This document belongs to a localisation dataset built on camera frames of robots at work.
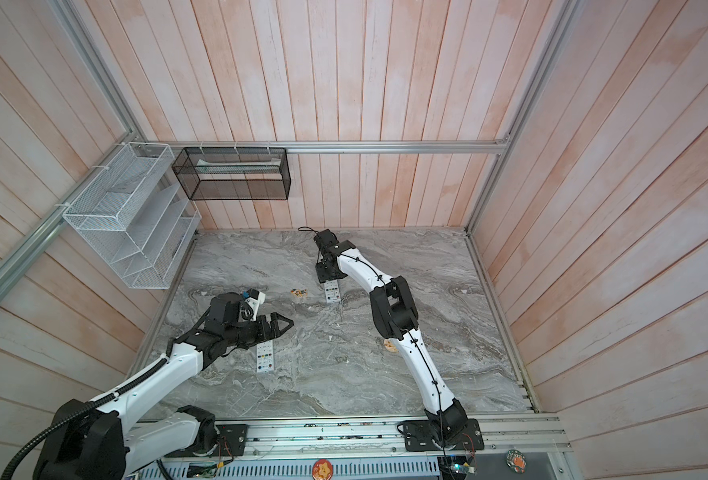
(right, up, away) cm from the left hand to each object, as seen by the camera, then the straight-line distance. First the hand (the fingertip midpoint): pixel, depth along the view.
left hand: (283, 332), depth 82 cm
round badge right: (+59, -28, -12) cm, 66 cm away
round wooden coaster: (+31, -6, +7) cm, 32 cm away
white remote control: (+13, +10, +19) cm, 24 cm away
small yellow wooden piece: (+1, +9, +19) cm, 21 cm away
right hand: (+11, +15, +24) cm, 30 cm away
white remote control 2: (-6, -8, +3) cm, 10 cm away
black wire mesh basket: (-23, +52, +23) cm, 61 cm away
